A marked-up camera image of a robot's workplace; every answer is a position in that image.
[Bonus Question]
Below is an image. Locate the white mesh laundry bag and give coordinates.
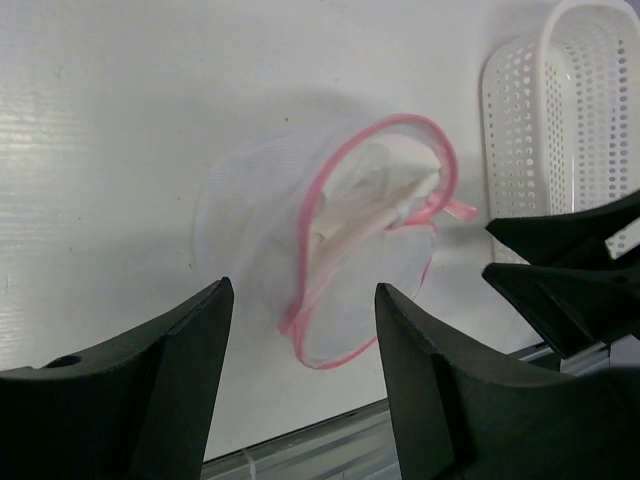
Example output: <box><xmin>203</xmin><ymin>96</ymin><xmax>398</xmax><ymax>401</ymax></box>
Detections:
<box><xmin>193</xmin><ymin>114</ymin><xmax>477</xmax><ymax>370</ymax></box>

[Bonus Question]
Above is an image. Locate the white bra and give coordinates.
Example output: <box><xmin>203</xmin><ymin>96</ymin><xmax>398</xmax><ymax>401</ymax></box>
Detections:
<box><xmin>309</xmin><ymin>133</ymin><xmax>441</xmax><ymax>254</ymax></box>

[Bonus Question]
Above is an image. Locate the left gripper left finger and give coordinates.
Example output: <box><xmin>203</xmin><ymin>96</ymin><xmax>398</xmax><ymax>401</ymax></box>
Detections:
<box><xmin>1</xmin><ymin>279</ymin><xmax>234</xmax><ymax>479</ymax></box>

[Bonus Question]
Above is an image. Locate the white perforated plastic basket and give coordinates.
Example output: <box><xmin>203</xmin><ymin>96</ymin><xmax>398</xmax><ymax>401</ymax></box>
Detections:
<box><xmin>479</xmin><ymin>0</ymin><xmax>640</xmax><ymax>266</ymax></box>

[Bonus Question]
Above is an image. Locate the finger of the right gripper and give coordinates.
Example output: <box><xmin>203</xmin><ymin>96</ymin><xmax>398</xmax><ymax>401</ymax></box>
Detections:
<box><xmin>486</xmin><ymin>191</ymin><xmax>639</xmax><ymax>265</ymax></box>
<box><xmin>482</xmin><ymin>263</ymin><xmax>639</xmax><ymax>359</ymax></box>

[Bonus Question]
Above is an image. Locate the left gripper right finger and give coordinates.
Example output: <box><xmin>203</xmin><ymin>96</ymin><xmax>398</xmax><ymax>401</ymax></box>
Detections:
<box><xmin>375</xmin><ymin>284</ymin><xmax>639</xmax><ymax>479</ymax></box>

